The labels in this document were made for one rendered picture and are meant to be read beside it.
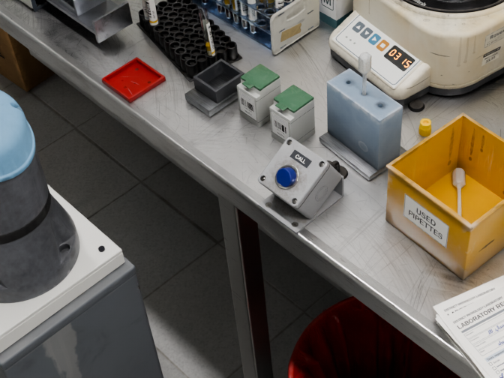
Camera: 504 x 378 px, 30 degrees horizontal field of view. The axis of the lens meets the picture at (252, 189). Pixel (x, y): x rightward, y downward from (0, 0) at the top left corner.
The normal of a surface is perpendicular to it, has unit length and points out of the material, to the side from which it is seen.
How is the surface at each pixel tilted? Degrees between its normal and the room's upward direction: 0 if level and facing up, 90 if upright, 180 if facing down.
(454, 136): 90
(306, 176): 30
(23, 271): 72
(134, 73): 0
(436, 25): 0
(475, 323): 0
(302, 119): 90
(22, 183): 90
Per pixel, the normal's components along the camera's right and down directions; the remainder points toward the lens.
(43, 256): 0.67, 0.24
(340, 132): -0.79, 0.49
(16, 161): 0.86, 0.30
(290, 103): -0.07, -0.68
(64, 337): 0.68, 0.50
